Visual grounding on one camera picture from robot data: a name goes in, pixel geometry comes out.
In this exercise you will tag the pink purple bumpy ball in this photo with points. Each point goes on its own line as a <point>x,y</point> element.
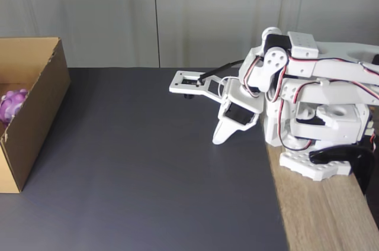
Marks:
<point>12,106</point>

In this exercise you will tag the brown cardboard box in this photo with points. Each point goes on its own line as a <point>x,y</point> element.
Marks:
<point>44,91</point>

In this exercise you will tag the dark grey table mat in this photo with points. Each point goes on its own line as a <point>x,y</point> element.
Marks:
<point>148,191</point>

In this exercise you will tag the black table clamp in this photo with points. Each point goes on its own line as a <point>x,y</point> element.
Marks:
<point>359,159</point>

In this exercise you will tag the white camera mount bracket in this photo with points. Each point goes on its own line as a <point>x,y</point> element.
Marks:
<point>177,85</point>

